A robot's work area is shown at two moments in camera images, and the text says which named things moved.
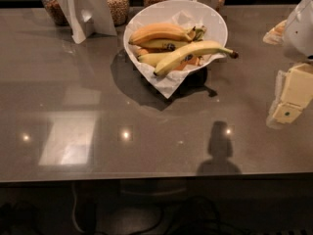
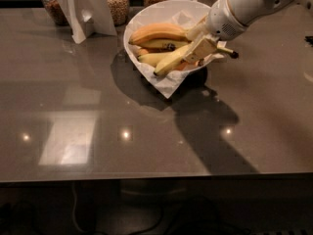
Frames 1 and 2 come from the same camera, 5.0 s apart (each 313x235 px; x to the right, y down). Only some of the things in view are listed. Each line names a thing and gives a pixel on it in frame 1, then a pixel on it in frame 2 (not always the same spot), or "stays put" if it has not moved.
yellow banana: [162, 29] stays put
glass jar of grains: [118, 1] stays put
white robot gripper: [301, 29] -> [219, 21]
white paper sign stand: [87, 10] stays put
